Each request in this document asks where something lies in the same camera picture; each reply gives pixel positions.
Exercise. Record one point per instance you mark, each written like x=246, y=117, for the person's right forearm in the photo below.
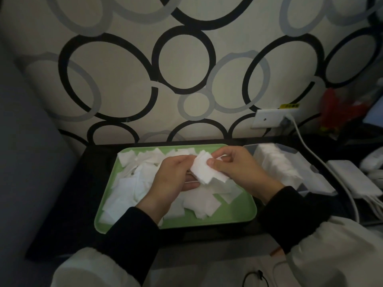
x=314, y=236

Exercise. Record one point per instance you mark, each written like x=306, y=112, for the orange flat piece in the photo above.
x=276, y=251

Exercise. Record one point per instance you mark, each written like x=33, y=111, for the white neck fan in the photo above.
x=374, y=159

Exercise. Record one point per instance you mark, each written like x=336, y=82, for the blue curtain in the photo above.
x=375, y=115

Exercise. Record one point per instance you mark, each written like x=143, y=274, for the clear plastic box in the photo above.
x=302, y=191

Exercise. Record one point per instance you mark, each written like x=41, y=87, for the white power bank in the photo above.
x=353, y=177

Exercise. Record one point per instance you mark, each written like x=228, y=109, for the yellow warning sticker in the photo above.
x=288, y=106

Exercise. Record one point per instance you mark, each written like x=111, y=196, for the green plastic tray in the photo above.
x=242, y=209

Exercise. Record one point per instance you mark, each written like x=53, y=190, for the stack of cotton pads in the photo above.
x=203, y=170

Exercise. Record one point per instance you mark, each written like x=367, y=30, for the person's right hand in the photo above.
x=248, y=170

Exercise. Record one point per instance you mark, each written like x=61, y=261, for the person's left forearm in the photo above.
x=125, y=245

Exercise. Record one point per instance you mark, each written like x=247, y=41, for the grey upholstered sofa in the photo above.
x=24, y=161

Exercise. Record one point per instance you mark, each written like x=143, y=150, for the pile of white cotton pads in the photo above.
x=125, y=188

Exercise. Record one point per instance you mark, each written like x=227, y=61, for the person's left hand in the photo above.
x=167, y=185

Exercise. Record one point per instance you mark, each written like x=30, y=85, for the white wall socket plate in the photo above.
x=264, y=118

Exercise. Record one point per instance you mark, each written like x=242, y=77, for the red decoration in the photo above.
x=332, y=110

